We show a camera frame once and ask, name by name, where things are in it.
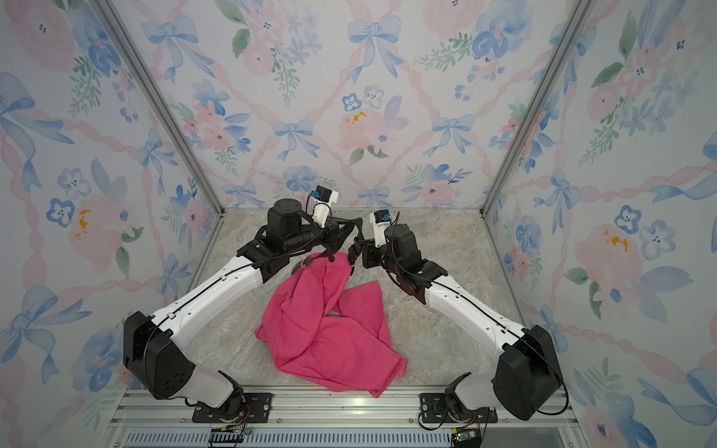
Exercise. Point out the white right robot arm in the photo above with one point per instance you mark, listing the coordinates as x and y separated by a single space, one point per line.
526 368

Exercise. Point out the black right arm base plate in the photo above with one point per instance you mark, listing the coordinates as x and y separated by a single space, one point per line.
434 411

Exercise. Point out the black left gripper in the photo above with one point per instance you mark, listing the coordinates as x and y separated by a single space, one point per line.
333 233

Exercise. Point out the aluminium corner post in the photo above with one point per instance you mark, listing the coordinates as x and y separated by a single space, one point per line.
574 26
110 18

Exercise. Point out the pink trousers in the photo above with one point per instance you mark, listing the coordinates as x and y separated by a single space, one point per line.
319 329

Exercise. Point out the right rear aluminium corner post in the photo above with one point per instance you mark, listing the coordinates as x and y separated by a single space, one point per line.
574 26

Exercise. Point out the left rear aluminium corner post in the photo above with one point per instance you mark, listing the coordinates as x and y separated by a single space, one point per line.
110 18

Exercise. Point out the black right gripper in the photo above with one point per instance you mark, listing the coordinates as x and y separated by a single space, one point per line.
370 253

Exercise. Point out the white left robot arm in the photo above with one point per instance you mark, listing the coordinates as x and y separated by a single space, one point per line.
154 345

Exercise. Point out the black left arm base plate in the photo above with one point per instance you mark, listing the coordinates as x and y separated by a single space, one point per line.
255 406

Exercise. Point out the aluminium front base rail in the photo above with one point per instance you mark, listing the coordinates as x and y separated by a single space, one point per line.
309 416

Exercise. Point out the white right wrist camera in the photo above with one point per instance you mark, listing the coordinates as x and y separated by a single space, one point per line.
380 220

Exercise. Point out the black leather belt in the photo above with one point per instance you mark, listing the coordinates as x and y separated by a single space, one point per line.
316 240

